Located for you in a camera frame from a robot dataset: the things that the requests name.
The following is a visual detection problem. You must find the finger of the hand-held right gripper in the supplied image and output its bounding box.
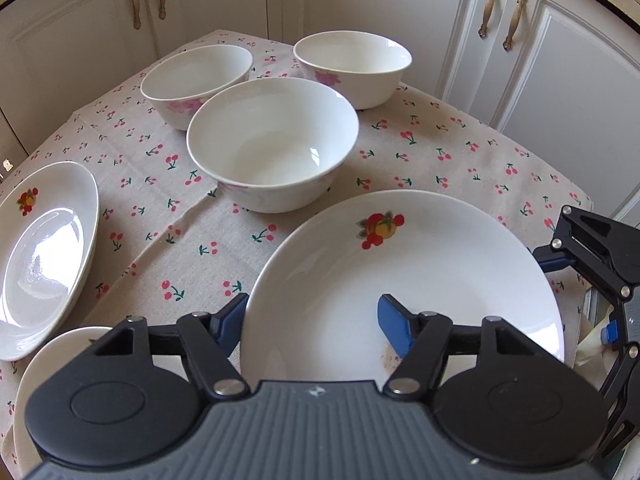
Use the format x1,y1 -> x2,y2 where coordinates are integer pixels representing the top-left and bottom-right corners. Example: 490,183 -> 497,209
532,205 -> 640,311
595,305 -> 640,463

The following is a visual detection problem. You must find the cream plastic bag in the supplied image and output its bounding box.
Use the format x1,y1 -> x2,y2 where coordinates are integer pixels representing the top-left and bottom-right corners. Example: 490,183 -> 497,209
574,310 -> 622,367

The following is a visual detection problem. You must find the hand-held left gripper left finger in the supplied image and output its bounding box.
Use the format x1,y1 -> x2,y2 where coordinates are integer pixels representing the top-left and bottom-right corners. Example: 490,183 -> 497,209
92,293 -> 251,402

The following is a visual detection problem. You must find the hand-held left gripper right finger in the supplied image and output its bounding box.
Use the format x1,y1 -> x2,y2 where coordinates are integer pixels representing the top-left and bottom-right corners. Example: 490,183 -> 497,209
377,294 -> 543,402

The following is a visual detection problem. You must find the white plate fruit print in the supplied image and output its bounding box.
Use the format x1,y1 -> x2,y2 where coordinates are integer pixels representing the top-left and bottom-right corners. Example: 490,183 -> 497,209
12,326 -> 118,480
60,210 -> 100,326
240,190 -> 566,386
0,161 -> 99,362

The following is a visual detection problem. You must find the white bowl pink floral print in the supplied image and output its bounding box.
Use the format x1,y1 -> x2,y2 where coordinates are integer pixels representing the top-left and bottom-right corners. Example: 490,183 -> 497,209
140,44 -> 253,132
186,77 -> 361,213
293,31 -> 414,110

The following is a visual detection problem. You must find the cherry print tablecloth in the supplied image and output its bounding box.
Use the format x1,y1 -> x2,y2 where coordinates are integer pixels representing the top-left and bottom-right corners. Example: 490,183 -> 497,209
0,29 -> 596,480

